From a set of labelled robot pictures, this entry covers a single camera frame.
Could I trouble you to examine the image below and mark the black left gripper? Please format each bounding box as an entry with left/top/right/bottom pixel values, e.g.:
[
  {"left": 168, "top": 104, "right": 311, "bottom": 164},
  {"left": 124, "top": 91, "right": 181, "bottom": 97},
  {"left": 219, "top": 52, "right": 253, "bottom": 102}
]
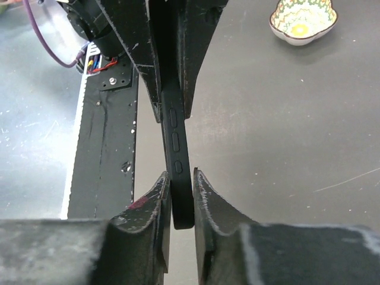
[{"left": 58, "top": 0, "right": 162, "bottom": 123}]

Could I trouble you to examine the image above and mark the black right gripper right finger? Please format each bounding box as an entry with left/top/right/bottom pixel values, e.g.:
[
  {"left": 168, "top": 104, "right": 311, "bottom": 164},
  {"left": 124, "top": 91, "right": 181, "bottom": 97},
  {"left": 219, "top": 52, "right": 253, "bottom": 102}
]
[{"left": 194, "top": 169, "right": 379, "bottom": 284}]

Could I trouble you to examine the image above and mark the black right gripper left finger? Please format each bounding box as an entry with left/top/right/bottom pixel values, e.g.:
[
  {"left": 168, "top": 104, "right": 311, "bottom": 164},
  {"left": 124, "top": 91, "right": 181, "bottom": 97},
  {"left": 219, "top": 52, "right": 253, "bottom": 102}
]
[{"left": 1, "top": 172, "right": 171, "bottom": 284}]

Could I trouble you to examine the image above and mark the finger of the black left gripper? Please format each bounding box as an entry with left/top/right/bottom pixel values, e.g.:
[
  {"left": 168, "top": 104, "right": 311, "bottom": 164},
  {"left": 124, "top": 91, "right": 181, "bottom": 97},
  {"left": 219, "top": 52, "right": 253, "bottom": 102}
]
[{"left": 178, "top": 0, "right": 228, "bottom": 119}]

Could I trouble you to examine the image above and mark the black smartphone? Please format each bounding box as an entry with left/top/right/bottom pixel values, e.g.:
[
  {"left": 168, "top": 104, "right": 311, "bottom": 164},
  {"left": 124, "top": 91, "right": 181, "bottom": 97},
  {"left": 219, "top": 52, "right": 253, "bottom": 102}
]
[{"left": 148, "top": 1, "right": 194, "bottom": 230}]

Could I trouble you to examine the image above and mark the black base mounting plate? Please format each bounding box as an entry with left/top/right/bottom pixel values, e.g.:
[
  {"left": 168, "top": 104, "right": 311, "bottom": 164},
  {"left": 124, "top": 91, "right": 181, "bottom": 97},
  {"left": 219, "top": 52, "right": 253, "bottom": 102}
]
[{"left": 62, "top": 56, "right": 138, "bottom": 219}]

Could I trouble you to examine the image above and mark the patterned floral small bowl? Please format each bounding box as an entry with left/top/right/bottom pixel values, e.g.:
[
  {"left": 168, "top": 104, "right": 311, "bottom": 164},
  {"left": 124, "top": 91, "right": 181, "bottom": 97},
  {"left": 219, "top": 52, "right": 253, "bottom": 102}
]
[{"left": 269, "top": 0, "right": 338, "bottom": 46}]

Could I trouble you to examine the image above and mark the grey slotted cable duct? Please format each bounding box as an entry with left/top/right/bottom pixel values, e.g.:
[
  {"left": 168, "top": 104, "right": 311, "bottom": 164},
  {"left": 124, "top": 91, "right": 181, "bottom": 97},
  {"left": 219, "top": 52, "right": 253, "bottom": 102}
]
[{"left": 59, "top": 43, "right": 100, "bottom": 220}]

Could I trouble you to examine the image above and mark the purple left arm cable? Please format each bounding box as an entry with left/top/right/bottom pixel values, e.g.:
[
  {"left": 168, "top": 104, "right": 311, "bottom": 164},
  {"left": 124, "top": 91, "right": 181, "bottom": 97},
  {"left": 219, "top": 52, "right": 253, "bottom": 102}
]
[{"left": 22, "top": 0, "right": 90, "bottom": 69}]

